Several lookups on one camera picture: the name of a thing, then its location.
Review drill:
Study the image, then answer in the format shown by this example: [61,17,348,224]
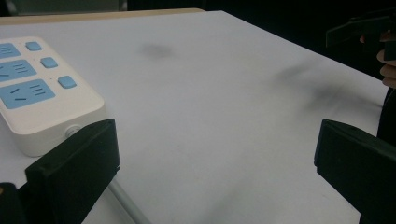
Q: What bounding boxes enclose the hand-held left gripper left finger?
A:
[24,118,121,224]

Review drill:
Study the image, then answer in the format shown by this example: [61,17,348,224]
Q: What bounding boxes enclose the white power strip cable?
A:
[106,177,154,224]

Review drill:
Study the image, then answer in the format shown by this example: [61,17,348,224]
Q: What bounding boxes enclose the white power strip blue sockets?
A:
[0,36,107,158]

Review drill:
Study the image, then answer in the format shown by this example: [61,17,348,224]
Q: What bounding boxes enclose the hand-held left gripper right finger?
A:
[313,119,396,224]

